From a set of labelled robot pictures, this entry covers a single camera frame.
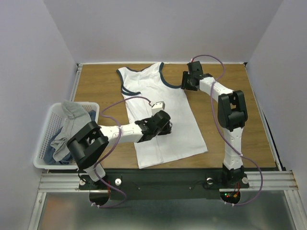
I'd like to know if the white tank top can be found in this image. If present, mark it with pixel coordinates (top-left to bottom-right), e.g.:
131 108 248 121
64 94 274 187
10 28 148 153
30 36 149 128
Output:
117 62 208 169

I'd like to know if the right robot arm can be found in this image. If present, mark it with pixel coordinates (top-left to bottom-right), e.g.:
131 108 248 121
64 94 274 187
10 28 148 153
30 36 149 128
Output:
181 61 248 187

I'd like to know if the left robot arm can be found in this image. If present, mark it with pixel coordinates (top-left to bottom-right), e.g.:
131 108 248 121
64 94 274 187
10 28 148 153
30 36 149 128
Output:
66 110 172 190

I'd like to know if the grey tank top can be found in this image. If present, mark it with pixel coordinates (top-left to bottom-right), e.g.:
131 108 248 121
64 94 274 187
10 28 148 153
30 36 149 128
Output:
51 101 92 161

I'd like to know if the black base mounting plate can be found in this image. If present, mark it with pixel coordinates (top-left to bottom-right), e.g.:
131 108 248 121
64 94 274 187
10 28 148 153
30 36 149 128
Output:
79 168 249 201

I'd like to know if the white plastic laundry basket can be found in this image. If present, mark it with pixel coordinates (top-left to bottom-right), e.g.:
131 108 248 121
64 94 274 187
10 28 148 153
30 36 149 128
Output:
33 101 100 170

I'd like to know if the blue garment in basket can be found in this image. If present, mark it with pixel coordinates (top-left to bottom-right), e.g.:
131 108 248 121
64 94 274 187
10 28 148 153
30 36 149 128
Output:
44 110 96 164

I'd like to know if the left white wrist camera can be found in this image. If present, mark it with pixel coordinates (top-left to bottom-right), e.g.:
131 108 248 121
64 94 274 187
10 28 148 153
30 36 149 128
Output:
151 101 165 116

